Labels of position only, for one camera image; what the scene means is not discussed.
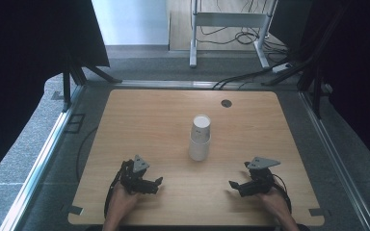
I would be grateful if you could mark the white power strip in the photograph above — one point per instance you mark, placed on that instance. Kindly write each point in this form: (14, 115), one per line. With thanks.
(282, 67)

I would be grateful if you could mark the grey table grommet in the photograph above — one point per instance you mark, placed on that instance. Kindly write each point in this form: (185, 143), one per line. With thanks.
(226, 103)

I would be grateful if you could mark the black metal stand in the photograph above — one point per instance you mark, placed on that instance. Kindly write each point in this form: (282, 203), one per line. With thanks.
(316, 86)

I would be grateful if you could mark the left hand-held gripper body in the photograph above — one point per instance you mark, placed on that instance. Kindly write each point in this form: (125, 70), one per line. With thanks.
(134, 178)

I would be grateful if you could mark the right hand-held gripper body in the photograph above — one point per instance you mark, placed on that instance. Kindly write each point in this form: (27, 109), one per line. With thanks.
(260, 178)

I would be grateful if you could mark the black tripod stand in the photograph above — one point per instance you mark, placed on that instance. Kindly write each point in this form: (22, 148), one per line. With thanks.
(74, 73)

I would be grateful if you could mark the aluminium rail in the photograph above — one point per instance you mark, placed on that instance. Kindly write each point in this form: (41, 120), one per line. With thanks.
(340, 166)
(167, 84)
(41, 160)

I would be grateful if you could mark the black curtain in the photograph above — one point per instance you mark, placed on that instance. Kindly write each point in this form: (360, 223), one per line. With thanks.
(29, 64)
(356, 64)

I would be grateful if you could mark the person's left hand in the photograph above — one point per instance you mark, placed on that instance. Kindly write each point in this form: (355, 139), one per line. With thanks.
(122, 200)

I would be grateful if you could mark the stack of white paper cups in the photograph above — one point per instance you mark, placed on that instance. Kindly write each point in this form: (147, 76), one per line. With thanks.
(199, 141)

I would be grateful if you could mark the white metal stand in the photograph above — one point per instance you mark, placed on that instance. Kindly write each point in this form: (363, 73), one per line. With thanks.
(228, 19)

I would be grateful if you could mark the grey tape piece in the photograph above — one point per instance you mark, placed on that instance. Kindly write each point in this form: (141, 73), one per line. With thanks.
(317, 212)
(75, 210)

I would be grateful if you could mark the person's right hand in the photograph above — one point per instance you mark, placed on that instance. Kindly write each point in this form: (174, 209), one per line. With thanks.
(275, 202)

